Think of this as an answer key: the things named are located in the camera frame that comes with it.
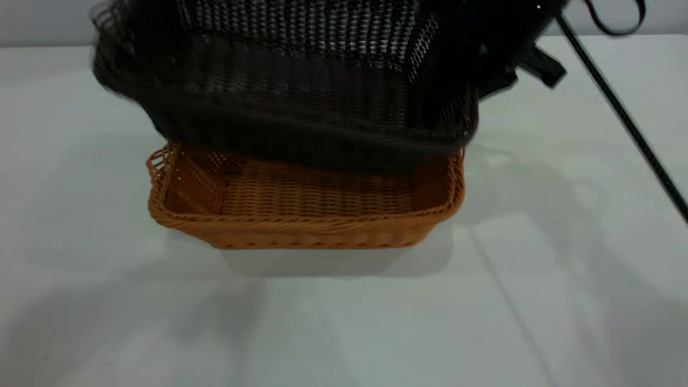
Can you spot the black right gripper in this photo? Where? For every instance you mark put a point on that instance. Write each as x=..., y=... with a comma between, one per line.
x=505, y=32

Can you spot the dark brown wicker basket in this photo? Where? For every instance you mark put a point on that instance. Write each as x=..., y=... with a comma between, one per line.
x=290, y=113

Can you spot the orange-brown wicker basket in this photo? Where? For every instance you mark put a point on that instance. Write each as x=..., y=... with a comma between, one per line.
x=317, y=220

